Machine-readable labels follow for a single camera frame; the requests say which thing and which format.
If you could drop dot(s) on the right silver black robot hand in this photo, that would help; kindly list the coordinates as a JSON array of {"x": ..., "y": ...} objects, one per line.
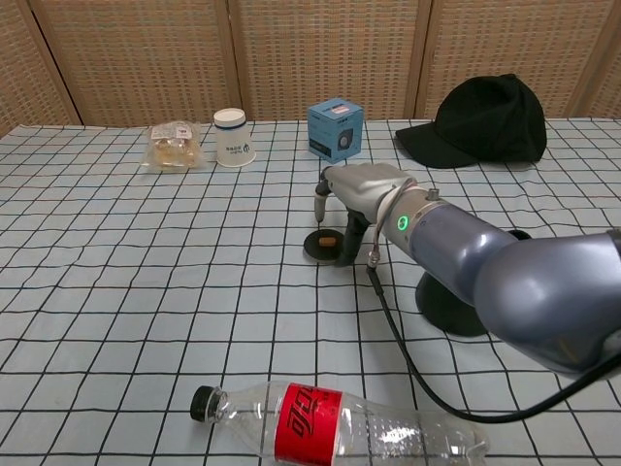
[{"x": 364, "y": 187}]

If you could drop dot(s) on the black teapot lid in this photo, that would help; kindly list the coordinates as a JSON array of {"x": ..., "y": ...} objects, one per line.
[{"x": 317, "y": 250}]

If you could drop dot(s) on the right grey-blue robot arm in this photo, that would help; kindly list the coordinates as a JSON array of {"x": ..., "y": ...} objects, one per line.
[{"x": 509, "y": 281}]

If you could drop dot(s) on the black kettle pot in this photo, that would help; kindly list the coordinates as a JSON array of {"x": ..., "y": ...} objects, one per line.
[{"x": 441, "y": 310}]

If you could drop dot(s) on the small blue cardboard box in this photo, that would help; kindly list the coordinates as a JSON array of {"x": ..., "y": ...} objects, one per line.
[{"x": 325, "y": 128}]

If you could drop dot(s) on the white paper cup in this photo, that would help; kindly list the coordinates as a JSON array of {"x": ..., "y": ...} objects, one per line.
[{"x": 235, "y": 143}]

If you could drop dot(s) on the black baseball cap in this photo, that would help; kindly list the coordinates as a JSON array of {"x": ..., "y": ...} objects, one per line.
[{"x": 490, "y": 126}]

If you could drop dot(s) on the woven wooden folding screen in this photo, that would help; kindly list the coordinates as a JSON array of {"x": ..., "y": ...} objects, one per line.
[{"x": 315, "y": 53}]

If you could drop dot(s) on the packaged bread snack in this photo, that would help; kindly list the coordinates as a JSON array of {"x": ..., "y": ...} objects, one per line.
[{"x": 172, "y": 150}]

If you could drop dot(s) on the blue checkered tablecloth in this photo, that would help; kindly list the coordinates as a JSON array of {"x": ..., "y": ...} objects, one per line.
[{"x": 145, "y": 267}]

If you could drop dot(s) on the clear plastic bottle red label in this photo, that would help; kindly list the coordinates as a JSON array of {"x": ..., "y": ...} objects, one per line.
[{"x": 310, "y": 427}]

